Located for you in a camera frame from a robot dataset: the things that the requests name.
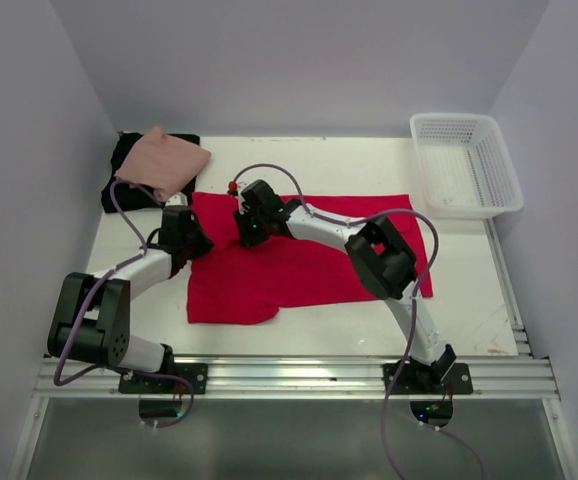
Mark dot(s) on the aluminium rail frame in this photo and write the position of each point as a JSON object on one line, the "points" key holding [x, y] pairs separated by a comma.
{"points": [[354, 377]]}

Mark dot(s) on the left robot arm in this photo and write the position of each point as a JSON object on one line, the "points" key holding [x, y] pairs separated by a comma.
{"points": [[91, 326]]}

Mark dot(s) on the red t shirt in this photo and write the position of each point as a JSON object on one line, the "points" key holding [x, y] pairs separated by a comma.
{"points": [[236, 285]]}

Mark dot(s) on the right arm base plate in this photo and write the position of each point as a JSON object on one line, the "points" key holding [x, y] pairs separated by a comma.
{"points": [[399, 377]]}

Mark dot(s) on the folded pink t shirt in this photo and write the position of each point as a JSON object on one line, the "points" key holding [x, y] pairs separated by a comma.
{"points": [[163, 162]]}

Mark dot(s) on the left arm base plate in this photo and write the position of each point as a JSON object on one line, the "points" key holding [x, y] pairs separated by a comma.
{"points": [[176, 379]]}

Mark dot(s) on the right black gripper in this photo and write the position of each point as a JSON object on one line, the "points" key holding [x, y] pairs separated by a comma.
{"points": [[247, 238]]}

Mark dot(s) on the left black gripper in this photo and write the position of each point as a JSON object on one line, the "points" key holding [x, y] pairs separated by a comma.
{"points": [[205, 243]]}

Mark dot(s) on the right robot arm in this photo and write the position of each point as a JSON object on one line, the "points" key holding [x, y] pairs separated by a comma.
{"points": [[381, 258]]}

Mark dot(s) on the folded black t shirt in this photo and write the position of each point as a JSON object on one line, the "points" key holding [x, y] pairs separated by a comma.
{"points": [[132, 199]]}

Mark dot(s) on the white plastic basket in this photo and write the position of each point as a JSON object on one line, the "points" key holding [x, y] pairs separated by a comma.
{"points": [[464, 165]]}

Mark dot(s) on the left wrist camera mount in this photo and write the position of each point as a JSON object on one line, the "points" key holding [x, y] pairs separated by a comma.
{"points": [[178, 199]]}

